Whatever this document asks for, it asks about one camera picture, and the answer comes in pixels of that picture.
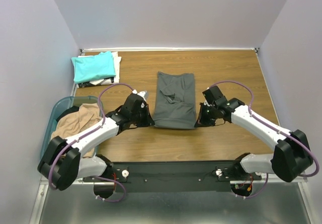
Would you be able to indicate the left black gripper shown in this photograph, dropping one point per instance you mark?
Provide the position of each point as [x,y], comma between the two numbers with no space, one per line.
[148,121]

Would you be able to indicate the dark grey t-shirt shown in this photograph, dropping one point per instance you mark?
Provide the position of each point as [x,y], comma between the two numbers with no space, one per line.
[175,105]

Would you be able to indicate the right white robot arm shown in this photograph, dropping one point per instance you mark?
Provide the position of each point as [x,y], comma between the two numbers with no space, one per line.
[290,157]

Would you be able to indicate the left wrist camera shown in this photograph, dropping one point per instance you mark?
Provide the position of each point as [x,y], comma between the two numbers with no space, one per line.
[142,94]

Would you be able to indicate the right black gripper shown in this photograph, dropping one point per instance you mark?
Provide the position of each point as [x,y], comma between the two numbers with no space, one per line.
[202,121]

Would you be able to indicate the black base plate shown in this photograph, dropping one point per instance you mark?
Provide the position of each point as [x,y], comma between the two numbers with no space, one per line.
[184,176]

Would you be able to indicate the white folded t-shirt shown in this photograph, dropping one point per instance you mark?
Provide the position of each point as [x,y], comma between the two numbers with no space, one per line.
[106,81]

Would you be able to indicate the teal folded t-shirt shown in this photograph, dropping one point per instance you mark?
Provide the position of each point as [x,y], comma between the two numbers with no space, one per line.
[92,68]

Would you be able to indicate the beige crumpled t-shirt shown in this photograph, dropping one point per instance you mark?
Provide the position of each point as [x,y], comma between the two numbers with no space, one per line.
[74,123]

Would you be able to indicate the black garment in bin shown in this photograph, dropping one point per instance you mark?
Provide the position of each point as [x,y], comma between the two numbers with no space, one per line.
[68,111]

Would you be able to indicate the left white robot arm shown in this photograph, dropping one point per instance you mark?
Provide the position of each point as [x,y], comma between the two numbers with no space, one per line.
[63,160]

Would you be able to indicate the teal plastic bin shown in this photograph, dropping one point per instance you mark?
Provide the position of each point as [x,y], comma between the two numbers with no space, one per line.
[61,106]

